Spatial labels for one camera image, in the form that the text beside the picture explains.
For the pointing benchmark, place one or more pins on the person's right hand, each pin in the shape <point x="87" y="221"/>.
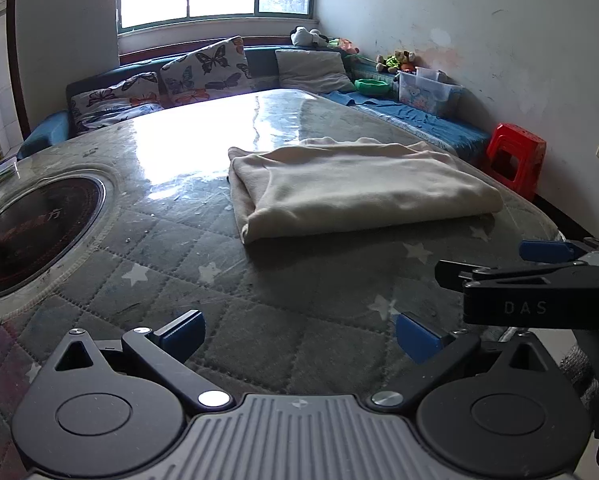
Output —
<point x="579" y="370"/>

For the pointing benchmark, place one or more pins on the large butterfly print pillow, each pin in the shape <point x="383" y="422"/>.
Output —
<point x="204" y="70"/>

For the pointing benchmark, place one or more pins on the flat butterfly print pillow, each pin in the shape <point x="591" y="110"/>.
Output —
<point x="114" y="100"/>

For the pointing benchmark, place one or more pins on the green and white small box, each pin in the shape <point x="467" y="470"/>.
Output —
<point x="4" y="170"/>

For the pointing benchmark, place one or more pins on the cream shirt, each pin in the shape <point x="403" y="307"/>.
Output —
<point x="354" y="185"/>

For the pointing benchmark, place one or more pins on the red plastic stool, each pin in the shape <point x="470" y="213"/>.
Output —
<point x="519" y="135"/>

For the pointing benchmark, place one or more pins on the round black induction cooker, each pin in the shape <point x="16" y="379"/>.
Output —
<point x="29" y="230"/>

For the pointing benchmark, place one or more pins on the blue sofa blanket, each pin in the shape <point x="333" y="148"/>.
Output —
<point x="419" y="120"/>

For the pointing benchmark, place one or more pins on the panda plush toy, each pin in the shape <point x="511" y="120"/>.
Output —
<point x="304" y="36"/>

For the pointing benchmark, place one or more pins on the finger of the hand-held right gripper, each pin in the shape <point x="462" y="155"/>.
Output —
<point x="452" y="272"/>
<point x="544" y="251"/>

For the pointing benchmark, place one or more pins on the clear plastic storage box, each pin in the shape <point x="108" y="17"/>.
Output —
<point x="424" y="95"/>

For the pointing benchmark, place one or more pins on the pile of stuffed toys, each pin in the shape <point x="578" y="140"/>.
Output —
<point x="394" y="61"/>

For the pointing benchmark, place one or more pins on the blue sofa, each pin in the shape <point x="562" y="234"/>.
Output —
<point x="259" y="62"/>

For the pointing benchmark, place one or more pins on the green plastic bowl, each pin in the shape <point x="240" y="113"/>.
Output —
<point x="372" y="86"/>

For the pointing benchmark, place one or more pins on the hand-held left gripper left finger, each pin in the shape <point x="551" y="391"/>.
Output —
<point x="184" y="332"/>

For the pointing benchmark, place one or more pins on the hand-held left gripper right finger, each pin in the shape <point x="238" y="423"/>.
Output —
<point x="417" y="337"/>

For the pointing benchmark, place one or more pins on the grey pillow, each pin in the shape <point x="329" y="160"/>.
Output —
<point x="312" y="70"/>

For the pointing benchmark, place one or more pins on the orange and green toy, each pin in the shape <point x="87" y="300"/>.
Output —
<point x="347" y="45"/>

